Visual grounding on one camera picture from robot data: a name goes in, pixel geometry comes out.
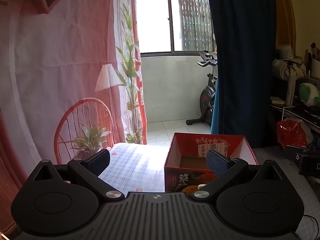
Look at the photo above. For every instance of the blue curtain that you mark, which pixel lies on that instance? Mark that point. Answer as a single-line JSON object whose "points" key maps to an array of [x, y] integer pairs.
{"points": [[240, 55]]}

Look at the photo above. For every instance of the white bottle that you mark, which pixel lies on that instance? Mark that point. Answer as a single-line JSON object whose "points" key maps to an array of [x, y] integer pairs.
{"points": [[290, 92]]}

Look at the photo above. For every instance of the green plush toy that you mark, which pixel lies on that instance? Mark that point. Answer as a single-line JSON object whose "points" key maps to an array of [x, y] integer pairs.
{"points": [[308, 91]]}

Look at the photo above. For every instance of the orange floral oven mitt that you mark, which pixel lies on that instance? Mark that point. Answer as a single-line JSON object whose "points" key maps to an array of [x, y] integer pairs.
{"points": [[190, 188]]}

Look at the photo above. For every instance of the pink printed curtain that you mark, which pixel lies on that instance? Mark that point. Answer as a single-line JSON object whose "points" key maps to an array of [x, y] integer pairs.
{"points": [[62, 55]]}

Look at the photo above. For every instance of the beige cloth bag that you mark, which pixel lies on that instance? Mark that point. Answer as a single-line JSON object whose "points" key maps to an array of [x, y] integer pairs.
{"points": [[282, 67]]}

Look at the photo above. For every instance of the red plastic bag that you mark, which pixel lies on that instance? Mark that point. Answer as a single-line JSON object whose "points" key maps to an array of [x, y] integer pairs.
{"points": [[291, 132]]}

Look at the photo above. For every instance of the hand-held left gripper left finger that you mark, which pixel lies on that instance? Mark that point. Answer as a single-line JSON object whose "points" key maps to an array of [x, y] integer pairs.
{"points": [[98, 162]]}

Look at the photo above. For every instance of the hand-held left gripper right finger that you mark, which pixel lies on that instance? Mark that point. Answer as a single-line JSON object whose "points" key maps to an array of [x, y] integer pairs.
{"points": [[217, 162]]}

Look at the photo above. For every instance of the yellow curtain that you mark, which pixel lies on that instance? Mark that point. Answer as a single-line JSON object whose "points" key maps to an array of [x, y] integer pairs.
{"points": [[285, 17]]}

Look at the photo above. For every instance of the dark desk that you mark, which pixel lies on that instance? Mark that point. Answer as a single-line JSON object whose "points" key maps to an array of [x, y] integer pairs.
{"points": [[300, 116]]}

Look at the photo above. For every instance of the black exercise bike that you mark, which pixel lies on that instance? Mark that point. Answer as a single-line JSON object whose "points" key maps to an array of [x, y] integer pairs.
{"points": [[207, 97]]}

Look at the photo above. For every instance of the white brush holder cup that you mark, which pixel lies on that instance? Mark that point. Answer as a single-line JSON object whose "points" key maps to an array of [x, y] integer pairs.
{"points": [[315, 67]]}

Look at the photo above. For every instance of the red cardboard box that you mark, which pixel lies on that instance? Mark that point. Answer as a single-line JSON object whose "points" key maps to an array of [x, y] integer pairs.
{"points": [[190, 142]]}

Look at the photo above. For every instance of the window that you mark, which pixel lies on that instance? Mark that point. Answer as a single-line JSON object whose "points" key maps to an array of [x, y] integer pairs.
{"points": [[152, 17]]}

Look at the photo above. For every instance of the yellow notepad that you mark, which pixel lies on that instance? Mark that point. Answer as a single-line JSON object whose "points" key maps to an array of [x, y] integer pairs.
{"points": [[277, 100]]}

